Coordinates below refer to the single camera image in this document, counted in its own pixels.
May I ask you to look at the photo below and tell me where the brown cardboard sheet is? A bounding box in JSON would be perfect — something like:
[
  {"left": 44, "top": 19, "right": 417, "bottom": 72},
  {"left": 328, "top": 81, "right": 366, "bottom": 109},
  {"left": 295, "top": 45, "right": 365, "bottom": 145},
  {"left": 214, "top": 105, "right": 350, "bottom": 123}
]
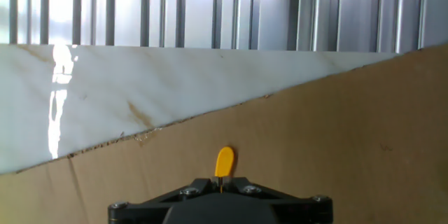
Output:
[{"left": 0, "top": 43, "right": 448, "bottom": 224}]

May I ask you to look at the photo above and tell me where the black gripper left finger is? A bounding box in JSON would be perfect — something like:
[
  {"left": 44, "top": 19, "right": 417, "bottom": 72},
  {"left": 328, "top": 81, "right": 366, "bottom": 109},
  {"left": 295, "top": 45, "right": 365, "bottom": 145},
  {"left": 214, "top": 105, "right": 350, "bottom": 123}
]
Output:
[{"left": 107, "top": 176, "right": 223, "bottom": 224}]

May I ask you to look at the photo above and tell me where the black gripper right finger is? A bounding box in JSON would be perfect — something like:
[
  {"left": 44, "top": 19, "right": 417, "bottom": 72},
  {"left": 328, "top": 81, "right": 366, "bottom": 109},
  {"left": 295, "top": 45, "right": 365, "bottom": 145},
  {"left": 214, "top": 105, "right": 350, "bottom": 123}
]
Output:
[{"left": 222, "top": 176, "right": 333, "bottom": 224}]

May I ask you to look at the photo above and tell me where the yellow bubble ring wand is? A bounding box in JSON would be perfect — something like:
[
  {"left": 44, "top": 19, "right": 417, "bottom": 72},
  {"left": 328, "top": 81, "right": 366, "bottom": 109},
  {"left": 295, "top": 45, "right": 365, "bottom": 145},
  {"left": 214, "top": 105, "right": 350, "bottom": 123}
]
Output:
[{"left": 214, "top": 146, "right": 235, "bottom": 194}]

